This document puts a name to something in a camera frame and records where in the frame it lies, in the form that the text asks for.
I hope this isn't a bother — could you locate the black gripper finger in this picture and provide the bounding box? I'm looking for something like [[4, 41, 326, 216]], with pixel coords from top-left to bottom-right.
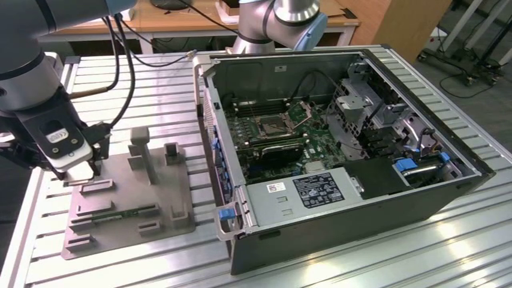
[[89, 140, 110, 181], [0, 131, 66, 181]]

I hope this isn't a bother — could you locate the silver green CPU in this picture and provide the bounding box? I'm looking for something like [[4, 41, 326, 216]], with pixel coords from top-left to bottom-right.
[[62, 163, 96, 187]]

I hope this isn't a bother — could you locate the black RAM slot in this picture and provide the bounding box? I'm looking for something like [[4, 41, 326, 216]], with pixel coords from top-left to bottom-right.
[[234, 106, 289, 113], [237, 109, 290, 117], [233, 103, 289, 110], [233, 100, 288, 106]]

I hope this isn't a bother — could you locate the CPU socket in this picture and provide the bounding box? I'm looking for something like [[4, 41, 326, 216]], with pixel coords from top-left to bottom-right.
[[254, 115, 298, 140]]

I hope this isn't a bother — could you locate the grey plastic parts rack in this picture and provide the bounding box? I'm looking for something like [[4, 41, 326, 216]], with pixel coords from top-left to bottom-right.
[[58, 125, 197, 261]]

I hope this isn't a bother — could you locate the green RAM stick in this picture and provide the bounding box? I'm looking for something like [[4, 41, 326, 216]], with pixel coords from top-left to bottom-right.
[[92, 208, 141, 224]]

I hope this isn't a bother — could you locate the white printed box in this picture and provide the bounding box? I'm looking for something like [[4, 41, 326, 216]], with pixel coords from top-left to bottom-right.
[[114, 8, 137, 22]]

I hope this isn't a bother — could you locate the black graphics card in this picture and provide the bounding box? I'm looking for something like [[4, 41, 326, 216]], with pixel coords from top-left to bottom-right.
[[250, 140, 305, 169]]

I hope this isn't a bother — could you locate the silver power supply unit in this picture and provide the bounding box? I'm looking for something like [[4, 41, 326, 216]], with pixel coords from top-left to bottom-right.
[[244, 167, 365, 227]]

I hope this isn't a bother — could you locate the wooden desk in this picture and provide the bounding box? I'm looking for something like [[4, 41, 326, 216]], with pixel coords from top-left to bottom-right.
[[36, 0, 361, 55]]

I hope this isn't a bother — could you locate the black round monitor foot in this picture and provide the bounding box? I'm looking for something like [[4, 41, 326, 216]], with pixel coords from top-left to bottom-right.
[[149, 0, 193, 9]]

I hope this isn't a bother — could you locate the metal socket cover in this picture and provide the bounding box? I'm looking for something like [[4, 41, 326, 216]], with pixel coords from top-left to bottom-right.
[[281, 100, 317, 128]]

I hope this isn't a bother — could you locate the green motherboard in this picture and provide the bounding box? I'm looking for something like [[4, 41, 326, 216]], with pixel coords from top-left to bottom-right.
[[222, 100, 349, 185]]

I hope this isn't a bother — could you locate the brown cardboard box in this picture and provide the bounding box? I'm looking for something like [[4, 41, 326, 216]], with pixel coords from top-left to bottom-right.
[[214, 0, 241, 24]]

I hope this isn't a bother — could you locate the silver metal drive cage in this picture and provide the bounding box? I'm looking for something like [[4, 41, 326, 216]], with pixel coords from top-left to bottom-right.
[[330, 61, 405, 127]]

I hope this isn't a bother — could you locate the black open PC case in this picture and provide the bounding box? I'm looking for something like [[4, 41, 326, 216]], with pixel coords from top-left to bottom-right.
[[190, 47, 497, 276]]

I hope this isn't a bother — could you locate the blue disk carrier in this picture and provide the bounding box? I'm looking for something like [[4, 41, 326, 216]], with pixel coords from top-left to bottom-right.
[[393, 158, 418, 175]]

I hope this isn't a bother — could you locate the wooden cabinet panel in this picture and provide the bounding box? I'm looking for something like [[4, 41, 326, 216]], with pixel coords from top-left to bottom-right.
[[337, 0, 454, 64]]

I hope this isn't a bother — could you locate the black camera cable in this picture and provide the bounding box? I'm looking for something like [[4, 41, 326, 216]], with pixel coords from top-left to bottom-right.
[[85, 13, 137, 142]]

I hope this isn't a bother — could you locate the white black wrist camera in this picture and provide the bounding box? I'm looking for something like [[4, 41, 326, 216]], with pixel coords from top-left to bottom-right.
[[37, 116, 96, 181]]

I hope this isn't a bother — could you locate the black cable with brass end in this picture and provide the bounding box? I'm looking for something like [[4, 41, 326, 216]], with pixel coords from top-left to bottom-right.
[[68, 14, 121, 100]]

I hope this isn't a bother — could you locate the black cable with clear plug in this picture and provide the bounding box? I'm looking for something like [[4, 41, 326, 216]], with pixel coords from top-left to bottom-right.
[[117, 17, 198, 67]]

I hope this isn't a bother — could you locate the black wire loop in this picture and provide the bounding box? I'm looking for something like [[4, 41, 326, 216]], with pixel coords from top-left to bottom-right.
[[289, 69, 338, 101]]

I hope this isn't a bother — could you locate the wheeled metal frame cart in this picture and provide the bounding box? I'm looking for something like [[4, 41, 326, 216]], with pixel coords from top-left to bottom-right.
[[414, 0, 512, 88]]

